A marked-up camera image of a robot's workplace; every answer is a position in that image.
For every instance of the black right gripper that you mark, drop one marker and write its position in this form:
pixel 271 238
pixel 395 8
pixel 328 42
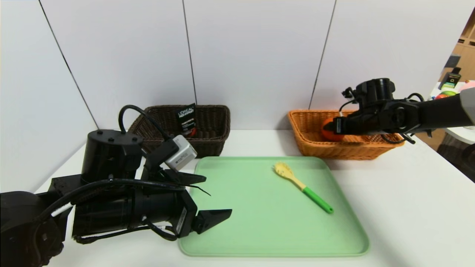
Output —
pixel 338 125

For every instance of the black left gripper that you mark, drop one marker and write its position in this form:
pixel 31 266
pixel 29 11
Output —
pixel 186 217

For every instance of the orange fruit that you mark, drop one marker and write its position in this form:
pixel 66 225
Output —
pixel 328 135

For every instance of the black cosmetic tube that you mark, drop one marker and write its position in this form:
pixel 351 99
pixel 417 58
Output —
pixel 186 118

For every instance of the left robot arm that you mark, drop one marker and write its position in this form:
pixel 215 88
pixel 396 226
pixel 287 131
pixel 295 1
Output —
pixel 111 155

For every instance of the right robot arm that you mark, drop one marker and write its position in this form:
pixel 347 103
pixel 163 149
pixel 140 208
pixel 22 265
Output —
pixel 445 111

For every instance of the orange wicker basket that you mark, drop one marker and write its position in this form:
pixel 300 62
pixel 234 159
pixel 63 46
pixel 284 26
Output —
pixel 315 148

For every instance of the dark brown wicker basket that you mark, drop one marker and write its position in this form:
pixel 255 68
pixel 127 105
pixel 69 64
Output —
pixel 211 126

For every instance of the light green plastic tray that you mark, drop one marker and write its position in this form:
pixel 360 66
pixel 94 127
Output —
pixel 267 222

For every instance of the black box with green print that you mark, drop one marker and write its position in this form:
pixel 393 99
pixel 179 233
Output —
pixel 452 79

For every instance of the dark grey chair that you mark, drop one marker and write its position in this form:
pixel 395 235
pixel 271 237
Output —
pixel 458 157

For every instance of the grey box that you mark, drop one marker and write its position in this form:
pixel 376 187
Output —
pixel 452 61

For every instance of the pink soft item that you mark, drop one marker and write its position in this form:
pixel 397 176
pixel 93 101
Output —
pixel 469 86

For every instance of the wooden shelf unit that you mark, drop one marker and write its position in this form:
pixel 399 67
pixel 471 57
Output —
pixel 465 48

